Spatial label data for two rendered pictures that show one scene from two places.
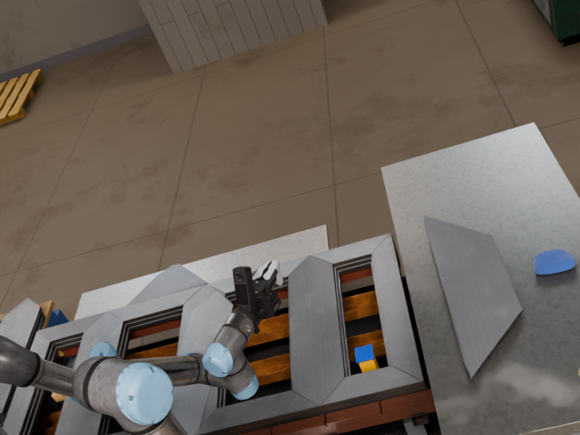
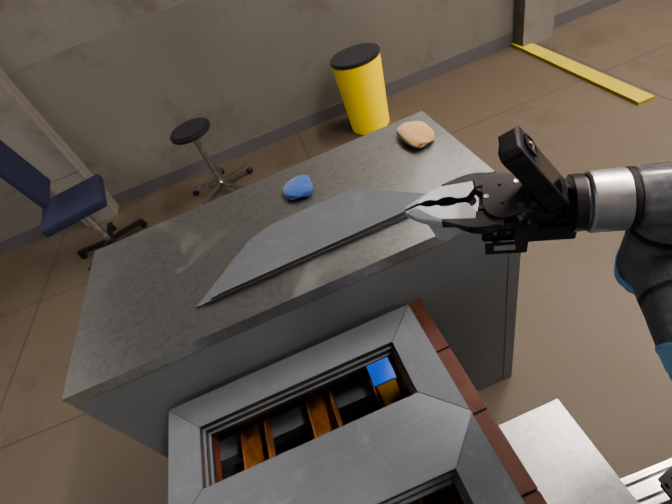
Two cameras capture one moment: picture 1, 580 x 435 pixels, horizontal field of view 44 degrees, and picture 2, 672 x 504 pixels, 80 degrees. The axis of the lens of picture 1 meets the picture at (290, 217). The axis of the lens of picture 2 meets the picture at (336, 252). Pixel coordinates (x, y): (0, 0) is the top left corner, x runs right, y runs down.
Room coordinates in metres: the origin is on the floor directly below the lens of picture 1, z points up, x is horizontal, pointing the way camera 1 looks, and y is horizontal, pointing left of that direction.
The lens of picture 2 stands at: (1.76, 0.44, 1.82)
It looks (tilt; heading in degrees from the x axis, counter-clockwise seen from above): 44 degrees down; 255
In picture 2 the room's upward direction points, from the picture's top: 22 degrees counter-clockwise
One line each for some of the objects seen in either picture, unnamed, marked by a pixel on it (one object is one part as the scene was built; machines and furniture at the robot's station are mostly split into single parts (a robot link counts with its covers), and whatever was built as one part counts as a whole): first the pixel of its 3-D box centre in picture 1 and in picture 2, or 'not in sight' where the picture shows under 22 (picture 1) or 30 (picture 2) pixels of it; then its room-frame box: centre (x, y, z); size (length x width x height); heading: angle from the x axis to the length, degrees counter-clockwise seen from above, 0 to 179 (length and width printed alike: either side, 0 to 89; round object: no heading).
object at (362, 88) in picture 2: not in sight; (363, 91); (0.25, -2.50, 0.31); 0.41 x 0.39 x 0.63; 166
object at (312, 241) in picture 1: (198, 281); not in sight; (2.56, 0.48, 0.74); 1.20 x 0.26 x 0.03; 78
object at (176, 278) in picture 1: (165, 285); not in sight; (2.59, 0.63, 0.77); 0.45 x 0.20 x 0.04; 78
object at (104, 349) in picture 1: (106, 360); not in sight; (1.78, 0.72, 1.17); 0.09 x 0.08 x 0.11; 132
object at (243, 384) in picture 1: (234, 375); (658, 262); (1.33, 0.29, 1.34); 0.11 x 0.08 x 0.11; 50
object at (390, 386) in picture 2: (372, 374); (388, 389); (1.64, -0.05, 0.78); 0.05 x 0.05 x 0.19; 78
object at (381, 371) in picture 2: (364, 355); (381, 373); (1.64, -0.05, 0.88); 0.06 x 0.06 x 0.02; 78
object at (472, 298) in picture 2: not in sight; (347, 382); (1.71, -0.29, 0.51); 1.30 x 0.04 x 1.01; 168
